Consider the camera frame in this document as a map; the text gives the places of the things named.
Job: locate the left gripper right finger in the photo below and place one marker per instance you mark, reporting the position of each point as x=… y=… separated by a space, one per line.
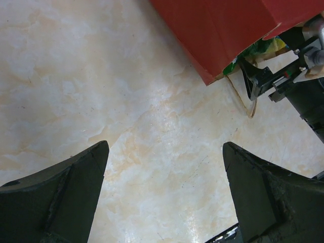
x=272 y=204

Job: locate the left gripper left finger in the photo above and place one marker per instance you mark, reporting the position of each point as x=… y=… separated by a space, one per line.
x=56 y=204

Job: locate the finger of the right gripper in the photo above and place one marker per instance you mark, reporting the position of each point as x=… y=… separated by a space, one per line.
x=257 y=80

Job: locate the red brown paper bag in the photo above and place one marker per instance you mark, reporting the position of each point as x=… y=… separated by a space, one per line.
x=213 y=33

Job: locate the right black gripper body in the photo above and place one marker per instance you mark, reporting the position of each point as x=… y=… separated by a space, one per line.
x=304 y=87

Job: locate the green yellow snack bag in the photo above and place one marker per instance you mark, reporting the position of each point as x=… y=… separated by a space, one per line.
x=259 y=51

